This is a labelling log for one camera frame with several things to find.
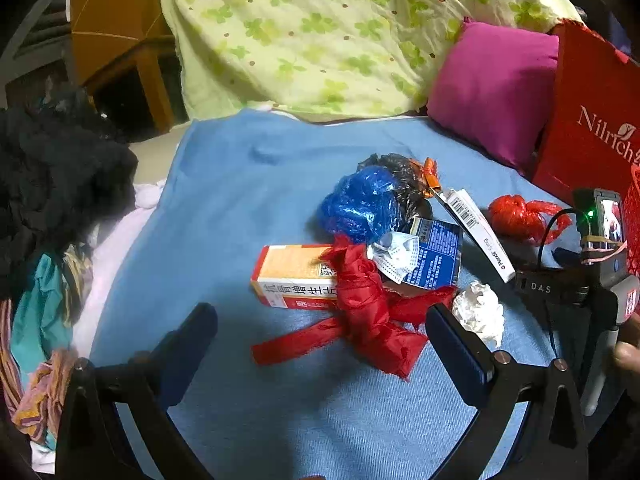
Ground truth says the pale pink sheet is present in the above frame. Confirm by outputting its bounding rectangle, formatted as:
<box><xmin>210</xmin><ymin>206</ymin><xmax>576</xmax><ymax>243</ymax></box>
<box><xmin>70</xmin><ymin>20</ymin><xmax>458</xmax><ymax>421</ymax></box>
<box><xmin>70</xmin><ymin>180</ymin><xmax>168</xmax><ymax>351</ymax></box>

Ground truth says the orange snack wrapper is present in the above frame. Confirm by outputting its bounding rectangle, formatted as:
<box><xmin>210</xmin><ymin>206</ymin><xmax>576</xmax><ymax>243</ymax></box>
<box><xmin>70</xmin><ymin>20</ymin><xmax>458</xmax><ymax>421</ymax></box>
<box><xmin>417</xmin><ymin>156</ymin><xmax>443</xmax><ymax>196</ymax></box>

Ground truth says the white barcode medicine box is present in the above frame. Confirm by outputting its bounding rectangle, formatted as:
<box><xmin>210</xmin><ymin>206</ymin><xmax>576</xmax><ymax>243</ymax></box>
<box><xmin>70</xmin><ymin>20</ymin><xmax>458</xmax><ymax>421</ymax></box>
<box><xmin>434</xmin><ymin>188</ymin><xmax>516</xmax><ymax>283</ymax></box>

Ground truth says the white crumpled tissue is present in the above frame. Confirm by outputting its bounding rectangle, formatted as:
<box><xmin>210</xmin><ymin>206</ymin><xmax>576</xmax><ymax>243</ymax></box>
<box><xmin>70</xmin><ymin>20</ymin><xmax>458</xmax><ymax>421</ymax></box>
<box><xmin>451</xmin><ymin>281</ymin><xmax>505</xmax><ymax>350</ymax></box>

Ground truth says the orange white medicine box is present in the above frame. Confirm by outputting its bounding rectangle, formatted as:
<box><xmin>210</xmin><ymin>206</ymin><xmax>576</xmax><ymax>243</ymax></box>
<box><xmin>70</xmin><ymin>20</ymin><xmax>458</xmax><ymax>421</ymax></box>
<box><xmin>250</xmin><ymin>244</ymin><xmax>346</xmax><ymax>311</ymax></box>

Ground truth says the striped colourful cloth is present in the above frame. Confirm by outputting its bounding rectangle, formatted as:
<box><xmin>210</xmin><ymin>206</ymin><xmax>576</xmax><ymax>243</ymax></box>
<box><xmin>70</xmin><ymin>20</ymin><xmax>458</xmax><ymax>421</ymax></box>
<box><xmin>0</xmin><ymin>242</ymin><xmax>96</xmax><ymax>443</ymax></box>

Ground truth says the red plastic bag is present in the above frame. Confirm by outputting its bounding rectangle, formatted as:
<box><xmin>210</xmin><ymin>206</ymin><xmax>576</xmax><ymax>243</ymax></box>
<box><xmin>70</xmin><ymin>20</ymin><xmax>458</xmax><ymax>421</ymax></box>
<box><xmin>251</xmin><ymin>234</ymin><xmax>458</xmax><ymax>380</ymax></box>
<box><xmin>487</xmin><ymin>194</ymin><xmax>571</xmax><ymax>245</ymax></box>

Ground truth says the blue plastic bag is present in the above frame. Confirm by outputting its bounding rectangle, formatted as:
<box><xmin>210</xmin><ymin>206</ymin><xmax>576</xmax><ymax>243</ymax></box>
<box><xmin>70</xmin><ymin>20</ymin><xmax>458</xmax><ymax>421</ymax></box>
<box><xmin>320</xmin><ymin>166</ymin><xmax>401</xmax><ymax>246</ymax></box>

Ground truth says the teal cloth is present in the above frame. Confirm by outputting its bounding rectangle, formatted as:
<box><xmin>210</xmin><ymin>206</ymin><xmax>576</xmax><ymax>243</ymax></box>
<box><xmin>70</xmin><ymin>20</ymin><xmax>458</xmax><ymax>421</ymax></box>
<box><xmin>11</xmin><ymin>252</ymin><xmax>76</xmax><ymax>366</ymax></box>

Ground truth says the black clothing pile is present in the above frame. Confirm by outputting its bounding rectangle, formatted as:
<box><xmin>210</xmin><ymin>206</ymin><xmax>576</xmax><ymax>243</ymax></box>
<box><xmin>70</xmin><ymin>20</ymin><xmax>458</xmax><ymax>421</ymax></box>
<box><xmin>0</xmin><ymin>92</ymin><xmax>140</xmax><ymax>286</ymax></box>

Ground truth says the thin black cable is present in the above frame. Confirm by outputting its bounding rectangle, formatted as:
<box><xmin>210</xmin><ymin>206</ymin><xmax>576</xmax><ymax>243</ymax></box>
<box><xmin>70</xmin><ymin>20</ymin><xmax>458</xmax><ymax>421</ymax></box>
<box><xmin>537</xmin><ymin>208</ymin><xmax>576</xmax><ymax>361</ymax></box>

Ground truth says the red paper bag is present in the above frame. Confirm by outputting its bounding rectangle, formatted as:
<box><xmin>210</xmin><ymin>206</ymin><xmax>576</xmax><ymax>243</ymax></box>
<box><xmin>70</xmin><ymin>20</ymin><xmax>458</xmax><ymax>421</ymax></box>
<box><xmin>531</xmin><ymin>19</ymin><xmax>640</xmax><ymax>206</ymax></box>

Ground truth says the blue medicine box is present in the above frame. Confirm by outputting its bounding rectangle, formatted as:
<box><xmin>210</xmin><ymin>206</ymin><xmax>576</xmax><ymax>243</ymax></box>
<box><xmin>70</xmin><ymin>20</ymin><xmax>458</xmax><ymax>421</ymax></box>
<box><xmin>400</xmin><ymin>217</ymin><xmax>465</xmax><ymax>293</ymax></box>

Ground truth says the magenta pillow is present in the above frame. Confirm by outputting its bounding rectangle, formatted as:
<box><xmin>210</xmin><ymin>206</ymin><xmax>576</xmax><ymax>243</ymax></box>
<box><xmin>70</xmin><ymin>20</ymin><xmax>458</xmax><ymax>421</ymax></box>
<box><xmin>426</xmin><ymin>17</ymin><xmax>560</xmax><ymax>176</ymax></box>

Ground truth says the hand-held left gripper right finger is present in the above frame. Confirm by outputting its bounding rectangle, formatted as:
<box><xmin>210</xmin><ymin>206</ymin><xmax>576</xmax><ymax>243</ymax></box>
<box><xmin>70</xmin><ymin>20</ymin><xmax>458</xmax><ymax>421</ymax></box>
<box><xmin>425</xmin><ymin>303</ymin><xmax>591</xmax><ymax>480</ymax></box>

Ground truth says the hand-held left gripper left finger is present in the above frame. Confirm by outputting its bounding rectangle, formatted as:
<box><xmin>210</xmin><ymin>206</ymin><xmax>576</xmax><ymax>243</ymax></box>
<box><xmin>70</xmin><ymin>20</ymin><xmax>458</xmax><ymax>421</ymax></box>
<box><xmin>54</xmin><ymin>301</ymin><xmax>219</xmax><ymax>480</ymax></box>

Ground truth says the red mesh plastic basket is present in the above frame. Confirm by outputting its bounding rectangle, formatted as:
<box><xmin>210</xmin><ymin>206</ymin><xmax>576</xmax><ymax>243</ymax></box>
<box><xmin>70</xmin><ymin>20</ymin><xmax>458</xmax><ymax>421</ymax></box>
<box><xmin>622</xmin><ymin>162</ymin><xmax>640</xmax><ymax>281</ymax></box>

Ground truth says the white blue face mask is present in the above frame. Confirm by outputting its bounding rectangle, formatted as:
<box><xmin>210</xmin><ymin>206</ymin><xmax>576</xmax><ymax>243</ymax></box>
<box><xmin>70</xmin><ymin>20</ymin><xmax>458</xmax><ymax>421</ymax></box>
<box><xmin>367</xmin><ymin>232</ymin><xmax>420</xmax><ymax>283</ymax></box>

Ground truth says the black plastic bag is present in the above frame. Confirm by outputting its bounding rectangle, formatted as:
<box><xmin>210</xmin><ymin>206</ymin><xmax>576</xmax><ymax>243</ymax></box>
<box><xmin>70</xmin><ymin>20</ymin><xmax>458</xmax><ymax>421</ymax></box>
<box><xmin>357</xmin><ymin>152</ymin><xmax>435</xmax><ymax>221</ymax></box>

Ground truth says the orange wooden cabinet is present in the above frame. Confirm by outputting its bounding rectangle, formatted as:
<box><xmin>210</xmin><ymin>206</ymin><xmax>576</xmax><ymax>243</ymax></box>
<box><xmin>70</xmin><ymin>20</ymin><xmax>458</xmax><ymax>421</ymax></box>
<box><xmin>65</xmin><ymin>0</ymin><xmax>186</xmax><ymax>133</ymax></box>

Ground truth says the blue blanket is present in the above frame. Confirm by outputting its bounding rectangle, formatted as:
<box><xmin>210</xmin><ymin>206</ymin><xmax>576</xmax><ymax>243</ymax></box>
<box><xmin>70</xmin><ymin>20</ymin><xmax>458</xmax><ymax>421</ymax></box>
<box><xmin>87</xmin><ymin>109</ymin><xmax>621</xmax><ymax>480</ymax></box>

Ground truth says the person's right hand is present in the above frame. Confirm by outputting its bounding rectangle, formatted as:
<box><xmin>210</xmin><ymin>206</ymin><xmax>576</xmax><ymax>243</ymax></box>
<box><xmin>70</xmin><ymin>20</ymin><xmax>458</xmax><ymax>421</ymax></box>
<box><xmin>612</xmin><ymin>312</ymin><xmax>640</xmax><ymax>391</ymax></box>

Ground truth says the green clover print quilt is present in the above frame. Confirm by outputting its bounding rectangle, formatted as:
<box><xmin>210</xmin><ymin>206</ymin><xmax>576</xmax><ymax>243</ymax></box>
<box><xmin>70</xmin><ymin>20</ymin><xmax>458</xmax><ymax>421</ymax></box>
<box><xmin>160</xmin><ymin>0</ymin><xmax>583</xmax><ymax>123</ymax></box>

